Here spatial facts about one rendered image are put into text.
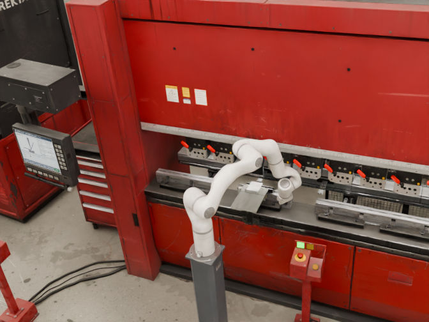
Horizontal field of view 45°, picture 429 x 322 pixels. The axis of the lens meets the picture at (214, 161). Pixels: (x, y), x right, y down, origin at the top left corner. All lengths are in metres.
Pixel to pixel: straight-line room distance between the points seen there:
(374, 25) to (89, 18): 1.65
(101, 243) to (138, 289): 0.72
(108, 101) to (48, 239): 2.01
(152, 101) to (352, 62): 1.38
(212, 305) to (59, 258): 1.94
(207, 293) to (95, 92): 1.49
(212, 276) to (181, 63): 1.34
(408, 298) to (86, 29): 2.71
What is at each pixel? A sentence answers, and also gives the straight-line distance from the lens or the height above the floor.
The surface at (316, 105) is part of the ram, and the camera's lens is 3.15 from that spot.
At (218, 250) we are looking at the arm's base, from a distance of 3.16.
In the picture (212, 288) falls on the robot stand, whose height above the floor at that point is 0.78.
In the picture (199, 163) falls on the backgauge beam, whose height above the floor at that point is 0.91.
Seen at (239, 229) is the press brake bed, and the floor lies 0.69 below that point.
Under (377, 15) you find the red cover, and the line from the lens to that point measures 2.87.
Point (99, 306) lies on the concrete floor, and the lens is 4.38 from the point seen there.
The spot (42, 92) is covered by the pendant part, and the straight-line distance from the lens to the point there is 3.25.
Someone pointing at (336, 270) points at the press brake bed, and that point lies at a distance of 3.74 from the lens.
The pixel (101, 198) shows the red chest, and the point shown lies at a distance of 4.67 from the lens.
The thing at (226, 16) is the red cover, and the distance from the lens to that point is 3.09.
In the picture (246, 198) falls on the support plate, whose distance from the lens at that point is 3.54.
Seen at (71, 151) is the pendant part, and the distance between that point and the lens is 3.44.
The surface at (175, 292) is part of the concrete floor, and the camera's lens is 4.34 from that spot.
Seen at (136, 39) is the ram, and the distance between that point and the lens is 3.46.
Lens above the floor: 3.17
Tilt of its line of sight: 33 degrees down
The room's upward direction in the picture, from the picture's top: 5 degrees counter-clockwise
